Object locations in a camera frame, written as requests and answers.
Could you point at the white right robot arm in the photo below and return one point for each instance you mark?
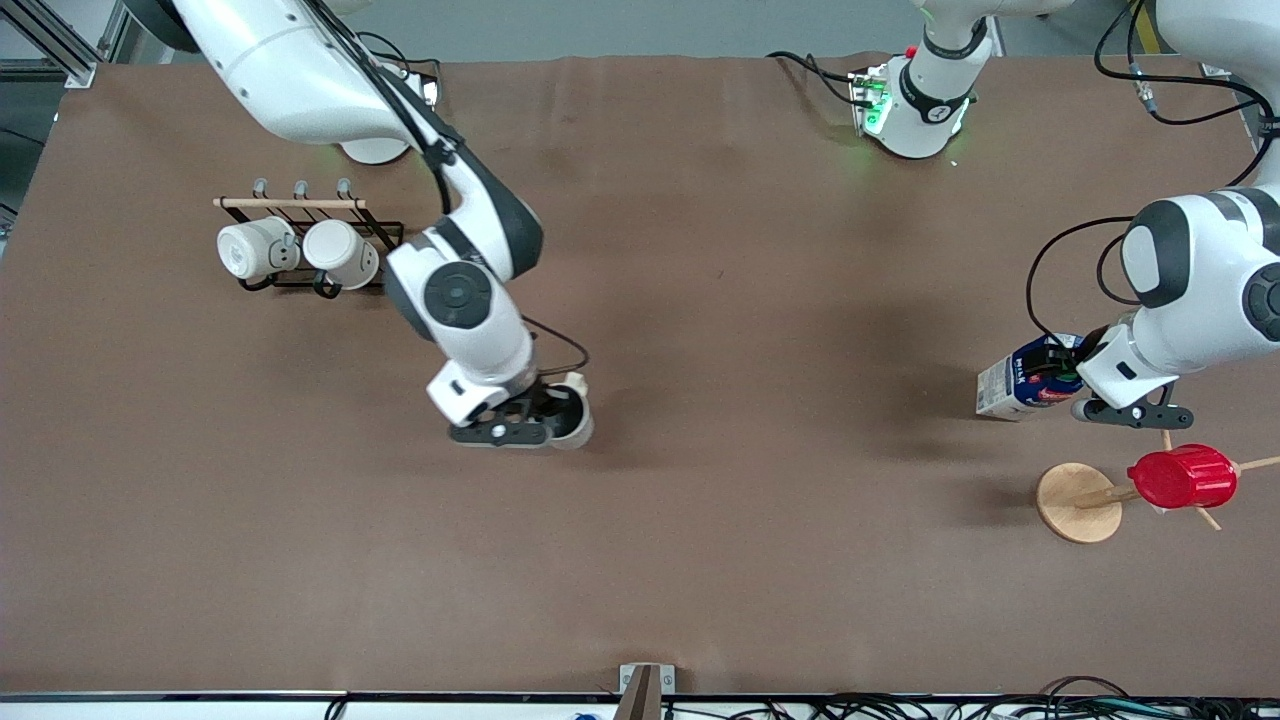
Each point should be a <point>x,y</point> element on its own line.
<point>290,90</point>

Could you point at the white ribbed mug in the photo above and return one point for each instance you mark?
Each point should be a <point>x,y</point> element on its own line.
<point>340,250</point>
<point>250,250</point>

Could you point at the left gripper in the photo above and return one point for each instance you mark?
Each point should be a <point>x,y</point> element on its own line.
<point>1086,352</point>

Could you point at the blue white milk carton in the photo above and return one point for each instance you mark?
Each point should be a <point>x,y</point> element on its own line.
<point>1000,392</point>

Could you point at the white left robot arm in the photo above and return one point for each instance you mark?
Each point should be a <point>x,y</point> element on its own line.
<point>1210,290</point>

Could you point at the red plastic cup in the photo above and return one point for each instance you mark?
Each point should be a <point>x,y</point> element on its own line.
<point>1185,478</point>

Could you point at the grey ribbed HOME mug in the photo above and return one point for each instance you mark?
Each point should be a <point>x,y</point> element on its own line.
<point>587,432</point>

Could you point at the wooden mug tree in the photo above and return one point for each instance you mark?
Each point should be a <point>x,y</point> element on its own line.
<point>1078,502</point>

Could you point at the brown post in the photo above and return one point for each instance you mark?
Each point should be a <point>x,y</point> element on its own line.
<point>640,698</point>

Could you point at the silver table edge bracket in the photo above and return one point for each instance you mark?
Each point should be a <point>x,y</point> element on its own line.
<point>665,678</point>

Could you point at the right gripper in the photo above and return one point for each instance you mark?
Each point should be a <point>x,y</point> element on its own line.
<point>549,398</point>

